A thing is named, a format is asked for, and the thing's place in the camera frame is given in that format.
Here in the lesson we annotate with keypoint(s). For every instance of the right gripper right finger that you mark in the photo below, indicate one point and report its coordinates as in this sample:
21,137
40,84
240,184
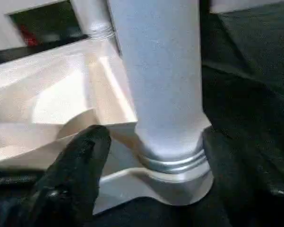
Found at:
262,201

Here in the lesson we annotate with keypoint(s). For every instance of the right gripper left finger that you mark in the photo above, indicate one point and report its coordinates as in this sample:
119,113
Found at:
68,184

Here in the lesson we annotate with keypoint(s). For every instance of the black work mat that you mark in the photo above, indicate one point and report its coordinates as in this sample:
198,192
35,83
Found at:
250,82

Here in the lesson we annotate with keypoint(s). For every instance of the red bottle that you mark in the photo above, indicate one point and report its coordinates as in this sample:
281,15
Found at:
29,36

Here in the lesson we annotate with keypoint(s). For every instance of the white glass-door cabinet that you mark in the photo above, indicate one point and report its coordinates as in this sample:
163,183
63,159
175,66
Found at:
2,26

